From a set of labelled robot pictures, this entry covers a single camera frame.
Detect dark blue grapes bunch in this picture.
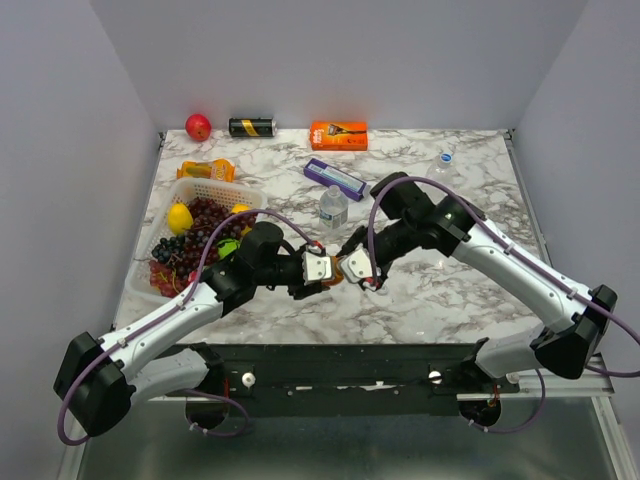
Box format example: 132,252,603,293
151,235,185,265

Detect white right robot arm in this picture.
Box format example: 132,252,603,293
338,172,617,392

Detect black gold can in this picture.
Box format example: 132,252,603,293
228,118,277,138

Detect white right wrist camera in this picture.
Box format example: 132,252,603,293
338,247,380,292

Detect yellow lemon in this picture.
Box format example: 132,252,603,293
167,203,194,235
231,204,255,238

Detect small water bottle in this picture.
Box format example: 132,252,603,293
319,185,349,230

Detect light red grapes bunch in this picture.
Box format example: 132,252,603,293
149,259,188,298

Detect white plastic basket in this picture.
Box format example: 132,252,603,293
125,177,267,304

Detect dark red grapes bunch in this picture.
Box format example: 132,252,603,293
169,197,244,280

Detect large clear plastic bottle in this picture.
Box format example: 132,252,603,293
426,153,456,184

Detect red apple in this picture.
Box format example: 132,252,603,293
185,114,212,142

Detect orange juice bottle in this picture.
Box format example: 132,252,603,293
322,257,344,288

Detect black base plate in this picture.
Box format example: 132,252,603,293
99,342,586,419

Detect orange razor box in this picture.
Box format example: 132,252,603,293
309,121,369,151

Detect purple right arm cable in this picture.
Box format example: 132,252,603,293
366,175,640,434

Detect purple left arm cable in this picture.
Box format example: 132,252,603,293
57,207,324,445

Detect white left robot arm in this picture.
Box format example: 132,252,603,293
53,221,335,446

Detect purple toothpaste box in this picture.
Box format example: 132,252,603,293
303,158,370,202

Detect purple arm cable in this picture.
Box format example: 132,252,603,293
57,207,324,445
366,175,640,434

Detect orange snack bag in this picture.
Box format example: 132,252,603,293
176,158,236,183

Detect aluminium mounting rail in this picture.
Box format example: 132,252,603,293
108,349,612,406

